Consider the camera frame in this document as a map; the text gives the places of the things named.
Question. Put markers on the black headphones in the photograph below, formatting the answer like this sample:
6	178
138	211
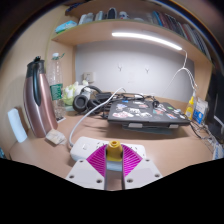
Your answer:
79	102

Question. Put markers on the small crumpled packet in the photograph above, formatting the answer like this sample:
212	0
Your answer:
55	136

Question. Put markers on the blue white box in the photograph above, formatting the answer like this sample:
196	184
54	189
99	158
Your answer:
200	111

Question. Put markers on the small wall hook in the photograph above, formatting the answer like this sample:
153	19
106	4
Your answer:
147	70
120	67

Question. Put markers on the white power strip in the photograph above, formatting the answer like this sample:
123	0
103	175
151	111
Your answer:
86	148

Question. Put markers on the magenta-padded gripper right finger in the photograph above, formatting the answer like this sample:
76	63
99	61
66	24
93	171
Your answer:
145	171

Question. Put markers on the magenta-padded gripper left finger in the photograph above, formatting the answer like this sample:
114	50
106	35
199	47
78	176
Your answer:
83	171

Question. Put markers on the green white plush toy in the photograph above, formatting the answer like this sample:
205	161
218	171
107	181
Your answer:
69	94

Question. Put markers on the grey laptop stand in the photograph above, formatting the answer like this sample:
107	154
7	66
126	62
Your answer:
150	130

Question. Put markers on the dark laptop with stickers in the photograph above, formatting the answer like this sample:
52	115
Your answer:
146	114

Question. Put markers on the white ribbed box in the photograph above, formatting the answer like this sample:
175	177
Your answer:
218	151

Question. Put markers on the yellow squeeze bottle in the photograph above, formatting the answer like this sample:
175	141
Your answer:
189	108

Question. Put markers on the white tissue pack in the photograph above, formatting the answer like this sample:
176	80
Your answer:
17	125

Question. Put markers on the rose metal thermos jug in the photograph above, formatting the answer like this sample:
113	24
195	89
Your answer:
40	110

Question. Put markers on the black monitor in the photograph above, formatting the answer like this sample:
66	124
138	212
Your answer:
216	103

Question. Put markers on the white LED light bar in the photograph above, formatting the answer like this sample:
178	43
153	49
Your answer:
146	37

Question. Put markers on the wooden shelf with items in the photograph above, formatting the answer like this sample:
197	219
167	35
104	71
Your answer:
110	29

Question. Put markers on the yellow charger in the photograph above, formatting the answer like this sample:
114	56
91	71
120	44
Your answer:
114	152

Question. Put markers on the clear plastic water bottle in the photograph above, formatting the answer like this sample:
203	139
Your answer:
56	90

